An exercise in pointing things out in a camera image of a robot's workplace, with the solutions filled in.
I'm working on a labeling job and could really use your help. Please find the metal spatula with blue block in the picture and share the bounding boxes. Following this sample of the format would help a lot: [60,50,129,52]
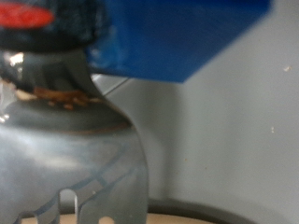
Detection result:
[0,0,272,224]

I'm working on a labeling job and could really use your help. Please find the silver toaster oven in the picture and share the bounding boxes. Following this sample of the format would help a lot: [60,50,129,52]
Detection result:
[90,0,299,224]

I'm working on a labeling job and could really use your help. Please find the round wooden cutting board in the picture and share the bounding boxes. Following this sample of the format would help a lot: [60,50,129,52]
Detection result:
[18,213,219,224]

